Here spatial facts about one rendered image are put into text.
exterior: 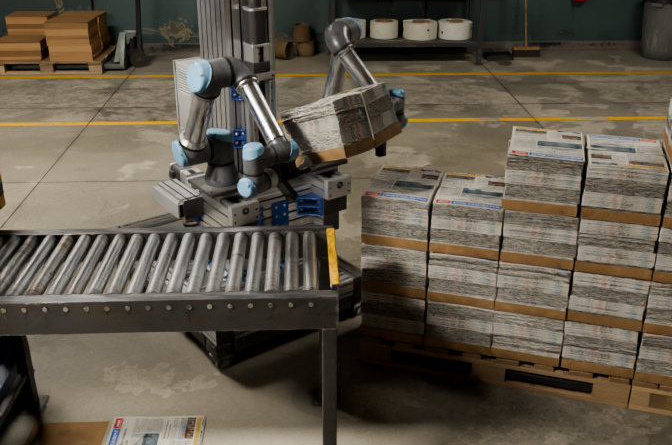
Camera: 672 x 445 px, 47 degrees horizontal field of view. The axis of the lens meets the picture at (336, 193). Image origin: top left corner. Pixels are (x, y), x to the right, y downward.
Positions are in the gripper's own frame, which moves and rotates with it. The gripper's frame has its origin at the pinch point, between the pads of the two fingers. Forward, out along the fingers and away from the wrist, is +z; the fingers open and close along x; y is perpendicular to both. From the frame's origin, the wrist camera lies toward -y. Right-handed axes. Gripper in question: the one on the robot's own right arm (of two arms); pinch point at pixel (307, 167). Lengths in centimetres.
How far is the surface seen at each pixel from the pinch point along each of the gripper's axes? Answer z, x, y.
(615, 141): 84, -88, -26
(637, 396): 64, -81, -129
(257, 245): -36.9, 0.1, -19.0
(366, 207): 21.0, -5.6, -24.3
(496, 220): 41, -52, -41
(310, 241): -22.3, -12.1, -23.7
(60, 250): -84, 50, 0
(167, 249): -59, 22, -11
